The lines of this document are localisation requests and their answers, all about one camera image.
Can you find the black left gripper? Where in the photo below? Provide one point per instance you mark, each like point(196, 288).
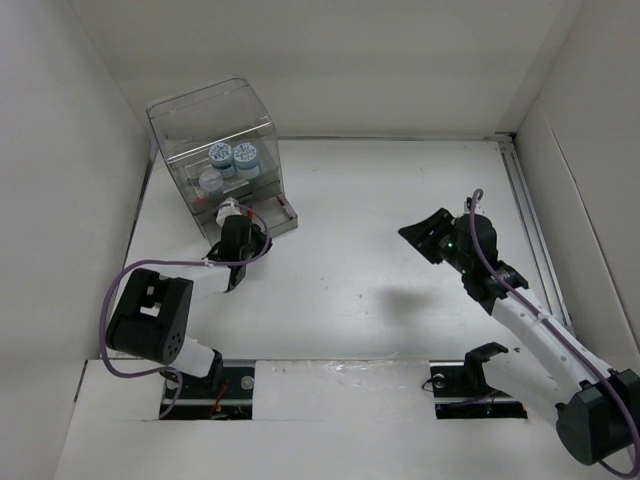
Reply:
point(260, 238)

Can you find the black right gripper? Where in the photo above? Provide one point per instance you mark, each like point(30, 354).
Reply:
point(418, 233)

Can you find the blue jar front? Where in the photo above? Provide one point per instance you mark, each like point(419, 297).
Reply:
point(247, 160)

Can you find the blue jar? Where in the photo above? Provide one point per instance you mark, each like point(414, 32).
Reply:
point(221, 158)
point(247, 160)

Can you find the blue jar back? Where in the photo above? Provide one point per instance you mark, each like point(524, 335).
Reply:
point(221, 158)

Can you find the clear plastic organizer box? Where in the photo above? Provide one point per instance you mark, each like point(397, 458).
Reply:
point(186, 124)

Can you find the pink cap highlighter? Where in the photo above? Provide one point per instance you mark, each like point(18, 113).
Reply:
point(200, 201)

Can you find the red gel pen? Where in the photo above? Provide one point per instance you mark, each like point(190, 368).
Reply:
point(286, 207)

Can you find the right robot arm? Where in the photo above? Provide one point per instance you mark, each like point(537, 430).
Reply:
point(593, 407)

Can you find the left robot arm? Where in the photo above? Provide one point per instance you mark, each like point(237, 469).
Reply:
point(144, 317)

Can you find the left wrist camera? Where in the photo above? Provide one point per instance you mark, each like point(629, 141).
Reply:
point(228, 208)

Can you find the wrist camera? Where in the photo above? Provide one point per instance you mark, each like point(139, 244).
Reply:
point(472, 205)
point(228, 208)

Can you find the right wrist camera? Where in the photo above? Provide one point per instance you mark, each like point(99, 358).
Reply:
point(472, 205)

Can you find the aluminium rail right side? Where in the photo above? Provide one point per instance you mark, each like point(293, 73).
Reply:
point(551, 290)

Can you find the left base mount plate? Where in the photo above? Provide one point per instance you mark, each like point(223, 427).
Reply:
point(230, 399)

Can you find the base mount plate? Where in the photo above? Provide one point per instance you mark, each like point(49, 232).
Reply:
point(230, 399)
point(455, 398)

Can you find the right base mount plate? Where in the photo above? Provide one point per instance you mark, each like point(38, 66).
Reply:
point(455, 398)

